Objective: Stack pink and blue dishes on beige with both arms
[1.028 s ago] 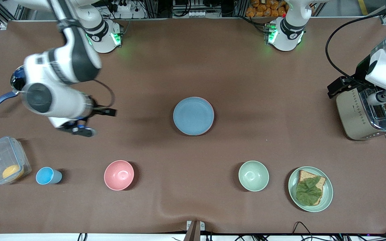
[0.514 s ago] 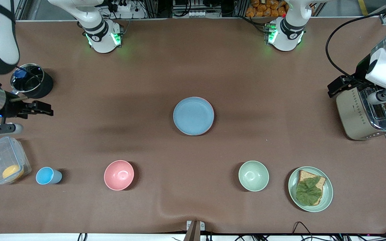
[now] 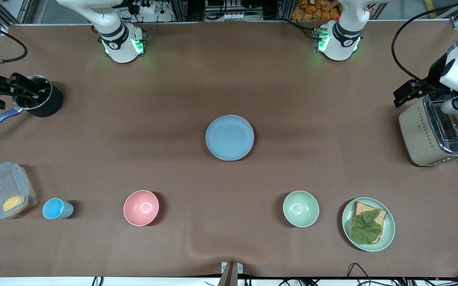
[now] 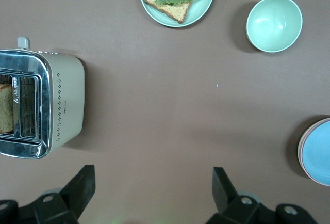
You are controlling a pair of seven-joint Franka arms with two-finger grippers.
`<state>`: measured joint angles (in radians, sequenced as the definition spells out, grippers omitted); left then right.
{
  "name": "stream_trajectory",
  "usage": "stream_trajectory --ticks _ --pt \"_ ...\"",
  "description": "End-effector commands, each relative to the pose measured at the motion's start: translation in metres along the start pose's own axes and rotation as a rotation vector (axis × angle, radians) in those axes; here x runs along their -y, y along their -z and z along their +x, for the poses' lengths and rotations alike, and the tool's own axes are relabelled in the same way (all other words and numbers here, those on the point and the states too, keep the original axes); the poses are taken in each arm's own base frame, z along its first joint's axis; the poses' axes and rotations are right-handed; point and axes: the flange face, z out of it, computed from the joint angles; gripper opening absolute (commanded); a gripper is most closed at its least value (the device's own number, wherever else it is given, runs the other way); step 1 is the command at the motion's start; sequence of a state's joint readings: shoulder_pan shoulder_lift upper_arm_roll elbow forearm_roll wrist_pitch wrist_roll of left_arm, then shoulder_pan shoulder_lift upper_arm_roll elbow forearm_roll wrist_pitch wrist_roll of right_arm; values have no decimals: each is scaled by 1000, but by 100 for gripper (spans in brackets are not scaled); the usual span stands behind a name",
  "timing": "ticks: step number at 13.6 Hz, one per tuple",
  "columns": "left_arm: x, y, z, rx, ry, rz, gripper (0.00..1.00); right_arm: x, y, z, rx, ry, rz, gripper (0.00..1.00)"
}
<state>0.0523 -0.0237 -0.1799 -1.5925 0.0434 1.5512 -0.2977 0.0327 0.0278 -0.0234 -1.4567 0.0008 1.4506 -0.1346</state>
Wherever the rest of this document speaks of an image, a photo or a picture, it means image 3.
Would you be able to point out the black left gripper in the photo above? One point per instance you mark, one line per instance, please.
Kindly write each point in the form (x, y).
(435, 75)

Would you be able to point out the blue plate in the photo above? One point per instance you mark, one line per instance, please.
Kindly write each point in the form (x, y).
(229, 138)

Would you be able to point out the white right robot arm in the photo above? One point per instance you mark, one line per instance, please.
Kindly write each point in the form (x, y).
(119, 37)

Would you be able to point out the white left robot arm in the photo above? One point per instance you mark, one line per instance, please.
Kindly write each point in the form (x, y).
(346, 37)

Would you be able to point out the beige chrome toaster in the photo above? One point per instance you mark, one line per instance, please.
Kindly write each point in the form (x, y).
(424, 135)

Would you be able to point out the yellow round food piece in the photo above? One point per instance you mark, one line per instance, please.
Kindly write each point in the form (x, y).
(15, 204)

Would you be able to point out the blue cup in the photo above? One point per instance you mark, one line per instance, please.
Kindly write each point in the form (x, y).
(56, 209)

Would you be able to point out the brown bread slice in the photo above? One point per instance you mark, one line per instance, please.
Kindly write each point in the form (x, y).
(372, 208)

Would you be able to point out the green plate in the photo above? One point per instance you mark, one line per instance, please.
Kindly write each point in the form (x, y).
(388, 232)

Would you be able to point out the green lettuce leaf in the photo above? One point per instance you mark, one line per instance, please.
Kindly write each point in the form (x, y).
(366, 227)

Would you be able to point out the white power strip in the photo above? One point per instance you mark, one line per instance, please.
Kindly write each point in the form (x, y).
(145, 8)

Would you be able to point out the green bowl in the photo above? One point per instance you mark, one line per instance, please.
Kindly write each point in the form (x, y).
(301, 209)

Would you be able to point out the pink bowl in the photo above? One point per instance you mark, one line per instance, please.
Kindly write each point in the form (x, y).
(141, 208)

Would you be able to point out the brown table cloth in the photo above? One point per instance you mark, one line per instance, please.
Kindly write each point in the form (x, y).
(229, 79)

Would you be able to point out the grey metal bracket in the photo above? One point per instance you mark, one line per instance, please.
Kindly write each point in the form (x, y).
(230, 274)

